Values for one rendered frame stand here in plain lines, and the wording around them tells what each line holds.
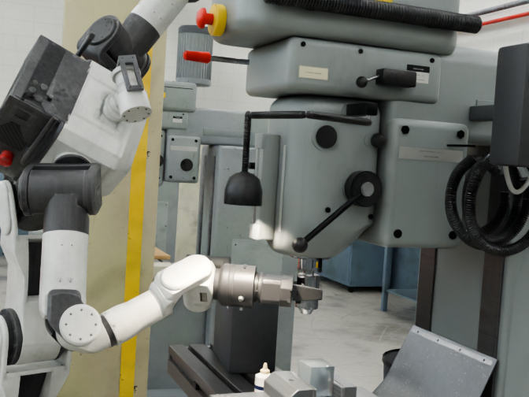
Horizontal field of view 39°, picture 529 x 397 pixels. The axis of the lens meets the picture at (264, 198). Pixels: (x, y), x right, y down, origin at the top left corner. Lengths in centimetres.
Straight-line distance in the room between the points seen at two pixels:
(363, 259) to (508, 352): 730
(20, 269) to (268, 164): 74
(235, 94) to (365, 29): 960
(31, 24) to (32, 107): 893
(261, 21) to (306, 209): 36
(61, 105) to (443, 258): 92
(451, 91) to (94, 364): 215
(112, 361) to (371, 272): 600
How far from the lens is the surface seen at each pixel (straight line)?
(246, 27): 140
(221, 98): 1096
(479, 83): 162
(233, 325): 190
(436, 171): 155
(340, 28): 144
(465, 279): 173
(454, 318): 177
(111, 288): 322
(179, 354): 208
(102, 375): 331
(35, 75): 167
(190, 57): 156
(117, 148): 165
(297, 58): 140
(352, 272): 886
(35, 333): 198
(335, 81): 143
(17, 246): 193
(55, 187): 154
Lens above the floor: 150
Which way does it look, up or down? 3 degrees down
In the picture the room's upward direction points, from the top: 4 degrees clockwise
